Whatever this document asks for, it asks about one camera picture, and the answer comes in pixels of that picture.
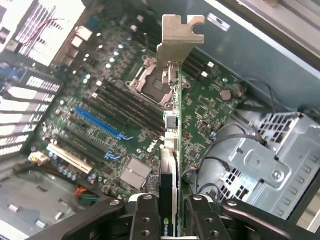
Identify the open black PC case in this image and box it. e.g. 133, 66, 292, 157
0, 0, 320, 240

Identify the green motherboard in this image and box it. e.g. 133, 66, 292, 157
32, 0, 247, 198

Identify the CPU socket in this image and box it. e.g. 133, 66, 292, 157
124, 55, 192, 111

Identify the perforated silver drive cage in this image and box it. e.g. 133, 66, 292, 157
194, 111, 320, 221

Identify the white expansion slot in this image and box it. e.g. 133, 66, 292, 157
46, 142, 93, 175

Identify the black RAM slot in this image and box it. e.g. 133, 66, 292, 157
88, 98, 163, 141
94, 86, 167, 133
91, 91, 166, 137
96, 79, 168, 130

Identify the white case sticker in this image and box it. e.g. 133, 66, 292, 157
206, 12, 230, 32

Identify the white wire connector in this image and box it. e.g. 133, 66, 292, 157
28, 151, 50, 166

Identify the silver chipset heatsink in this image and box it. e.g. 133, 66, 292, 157
119, 157, 153, 190

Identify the coin cell battery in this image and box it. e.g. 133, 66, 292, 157
219, 89, 233, 101

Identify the long blue expansion slot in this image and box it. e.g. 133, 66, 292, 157
74, 106, 119, 139

